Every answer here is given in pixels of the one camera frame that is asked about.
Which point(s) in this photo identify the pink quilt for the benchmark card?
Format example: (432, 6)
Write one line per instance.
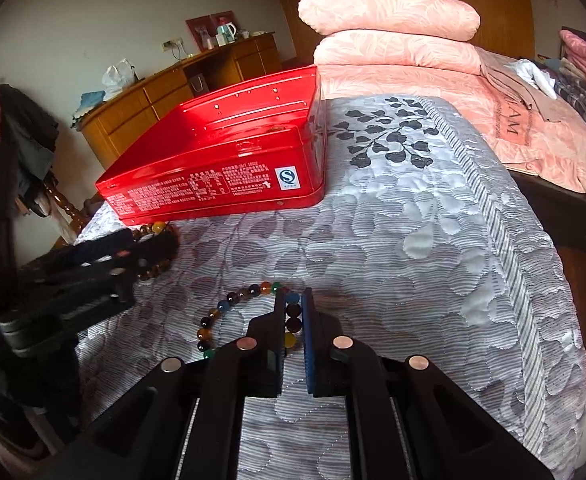
(538, 150)

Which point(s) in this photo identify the wooden dresser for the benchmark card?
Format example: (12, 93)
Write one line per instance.
(133, 110)

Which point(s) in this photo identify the white cloth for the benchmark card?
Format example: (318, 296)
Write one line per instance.
(535, 75)

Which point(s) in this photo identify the red picture frame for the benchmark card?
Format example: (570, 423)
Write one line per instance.
(198, 25)

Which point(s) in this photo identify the red tin box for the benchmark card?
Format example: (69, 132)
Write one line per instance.
(213, 160)

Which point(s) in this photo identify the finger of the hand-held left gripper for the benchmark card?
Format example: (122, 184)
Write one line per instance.
(143, 260)
(103, 247)

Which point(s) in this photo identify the grey paper bag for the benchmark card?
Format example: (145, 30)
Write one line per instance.
(198, 85)

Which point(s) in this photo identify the wall socket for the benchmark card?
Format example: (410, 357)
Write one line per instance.
(172, 44)

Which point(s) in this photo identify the wooden coat rack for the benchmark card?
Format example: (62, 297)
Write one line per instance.
(68, 210)

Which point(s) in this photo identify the dark wooden bed frame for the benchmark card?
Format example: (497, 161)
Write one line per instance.
(563, 215)

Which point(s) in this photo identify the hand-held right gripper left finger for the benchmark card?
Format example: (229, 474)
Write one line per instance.
(279, 345)

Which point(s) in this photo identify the white and teal kettle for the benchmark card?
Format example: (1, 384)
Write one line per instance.
(227, 31)

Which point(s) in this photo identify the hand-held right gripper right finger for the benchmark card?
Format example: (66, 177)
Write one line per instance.
(309, 355)

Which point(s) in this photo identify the taupe lettered blanket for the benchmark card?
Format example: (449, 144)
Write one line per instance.
(508, 95)

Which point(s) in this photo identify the dark hanging clothes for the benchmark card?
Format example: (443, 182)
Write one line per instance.
(28, 130)

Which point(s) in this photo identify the white plastic bag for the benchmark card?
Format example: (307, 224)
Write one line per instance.
(118, 76)

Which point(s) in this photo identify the blue cloth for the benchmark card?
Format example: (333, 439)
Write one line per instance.
(88, 105)

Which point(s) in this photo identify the pink leaf-pattern pillow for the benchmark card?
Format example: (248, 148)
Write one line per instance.
(398, 52)
(388, 12)

